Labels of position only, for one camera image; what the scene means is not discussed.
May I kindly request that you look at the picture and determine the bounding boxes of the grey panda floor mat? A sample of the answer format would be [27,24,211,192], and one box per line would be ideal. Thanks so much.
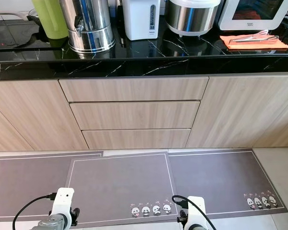
[62,152,178,227]
[0,151,104,223]
[168,149,285,220]

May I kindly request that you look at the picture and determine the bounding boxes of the light wood drawer front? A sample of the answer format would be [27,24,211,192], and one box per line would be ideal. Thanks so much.
[70,100,201,131]
[59,77,209,103]
[82,128,192,150]

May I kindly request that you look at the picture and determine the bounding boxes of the light wood cabinet door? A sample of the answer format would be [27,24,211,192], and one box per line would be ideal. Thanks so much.
[0,80,89,152]
[185,74,288,149]

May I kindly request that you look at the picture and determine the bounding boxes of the orange cloth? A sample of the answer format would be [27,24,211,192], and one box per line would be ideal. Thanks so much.
[219,34,288,51]

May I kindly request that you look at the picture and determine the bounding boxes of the black glass cooktop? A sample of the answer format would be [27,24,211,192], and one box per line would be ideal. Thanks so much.
[0,22,68,51]

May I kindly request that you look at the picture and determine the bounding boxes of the stainless steel water urn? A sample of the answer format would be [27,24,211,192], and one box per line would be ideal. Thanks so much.
[59,0,116,54]

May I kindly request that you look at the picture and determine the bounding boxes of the steel tongs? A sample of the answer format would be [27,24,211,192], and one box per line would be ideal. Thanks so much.
[229,30,280,45]

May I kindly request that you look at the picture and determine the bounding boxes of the green plastic jug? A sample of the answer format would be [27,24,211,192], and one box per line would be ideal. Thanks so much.
[31,0,69,40]

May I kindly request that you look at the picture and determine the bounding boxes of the silver white rice cooker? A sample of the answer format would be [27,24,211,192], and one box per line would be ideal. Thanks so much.
[165,0,221,37]

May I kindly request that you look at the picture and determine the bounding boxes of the white electric water boiler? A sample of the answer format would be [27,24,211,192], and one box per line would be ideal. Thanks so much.
[122,0,161,41]

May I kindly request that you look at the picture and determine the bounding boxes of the white countertop oven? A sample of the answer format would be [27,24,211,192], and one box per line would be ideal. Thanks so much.
[218,0,288,32]

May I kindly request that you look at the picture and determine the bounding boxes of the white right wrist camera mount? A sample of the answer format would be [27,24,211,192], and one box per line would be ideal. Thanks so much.
[185,196,207,230]

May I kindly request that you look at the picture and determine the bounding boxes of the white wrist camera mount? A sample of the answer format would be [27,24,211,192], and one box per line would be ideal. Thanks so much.
[50,188,75,226]
[185,196,207,230]

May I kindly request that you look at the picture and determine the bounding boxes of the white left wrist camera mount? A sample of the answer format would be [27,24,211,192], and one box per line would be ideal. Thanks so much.
[50,188,75,226]

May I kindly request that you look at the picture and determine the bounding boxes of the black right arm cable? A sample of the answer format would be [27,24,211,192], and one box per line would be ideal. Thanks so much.
[172,195,217,230]

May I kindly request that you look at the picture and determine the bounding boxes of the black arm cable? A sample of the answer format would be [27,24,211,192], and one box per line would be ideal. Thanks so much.
[172,195,217,230]
[12,193,57,230]

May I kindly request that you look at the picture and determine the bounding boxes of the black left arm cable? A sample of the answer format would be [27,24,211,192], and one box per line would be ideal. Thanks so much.
[12,193,57,230]

